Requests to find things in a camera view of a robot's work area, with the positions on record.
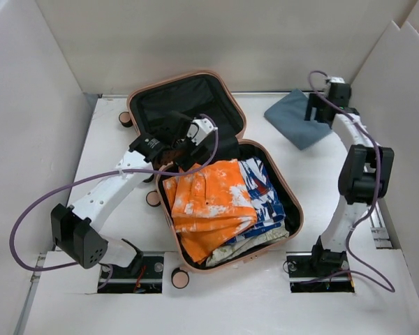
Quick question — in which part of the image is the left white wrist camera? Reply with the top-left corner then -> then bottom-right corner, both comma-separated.
186,118 -> 217,146

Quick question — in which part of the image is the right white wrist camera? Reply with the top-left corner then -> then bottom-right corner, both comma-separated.
325,76 -> 346,85

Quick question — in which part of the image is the cream green printed cloth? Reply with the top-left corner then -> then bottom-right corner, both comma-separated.
205,226 -> 290,267

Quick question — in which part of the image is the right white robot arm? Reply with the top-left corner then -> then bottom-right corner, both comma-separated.
304,77 -> 395,276

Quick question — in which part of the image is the orange white cloth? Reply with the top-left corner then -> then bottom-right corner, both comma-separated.
162,159 -> 257,263

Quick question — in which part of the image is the grey cloth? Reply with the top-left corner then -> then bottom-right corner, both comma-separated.
264,89 -> 332,151

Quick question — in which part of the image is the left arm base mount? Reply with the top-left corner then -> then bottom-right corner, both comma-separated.
96,253 -> 165,294

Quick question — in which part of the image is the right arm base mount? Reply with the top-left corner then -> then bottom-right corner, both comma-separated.
283,252 -> 355,293

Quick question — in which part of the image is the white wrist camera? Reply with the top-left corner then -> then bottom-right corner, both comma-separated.
325,76 -> 346,85
186,118 -> 217,146

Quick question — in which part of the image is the pink hard-shell suitcase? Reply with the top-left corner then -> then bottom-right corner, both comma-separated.
118,71 -> 304,290

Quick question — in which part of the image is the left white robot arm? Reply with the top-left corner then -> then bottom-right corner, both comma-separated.
50,112 -> 219,277

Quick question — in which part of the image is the blue white red cloth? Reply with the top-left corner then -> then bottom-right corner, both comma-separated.
226,157 -> 289,245

